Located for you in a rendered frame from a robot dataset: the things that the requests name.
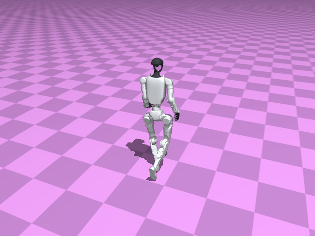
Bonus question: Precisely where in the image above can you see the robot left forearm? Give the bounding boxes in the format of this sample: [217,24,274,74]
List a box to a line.
[142,96,149,108]

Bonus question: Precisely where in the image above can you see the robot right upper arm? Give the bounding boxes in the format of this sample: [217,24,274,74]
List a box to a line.
[165,78,174,103]

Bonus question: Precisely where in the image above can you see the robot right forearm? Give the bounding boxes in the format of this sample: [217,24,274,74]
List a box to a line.
[170,97,180,114]

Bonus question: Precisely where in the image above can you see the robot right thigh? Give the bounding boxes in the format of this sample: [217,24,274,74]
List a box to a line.
[160,113,173,148]

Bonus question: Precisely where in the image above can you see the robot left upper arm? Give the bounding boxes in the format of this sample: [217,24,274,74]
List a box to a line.
[140,77,148,100]

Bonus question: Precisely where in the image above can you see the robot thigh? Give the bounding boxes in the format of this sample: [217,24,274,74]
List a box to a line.
[143,113,157,144]
[160,113,173,148]

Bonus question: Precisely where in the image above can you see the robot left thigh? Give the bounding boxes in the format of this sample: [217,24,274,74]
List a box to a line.
[143,113,157,144]

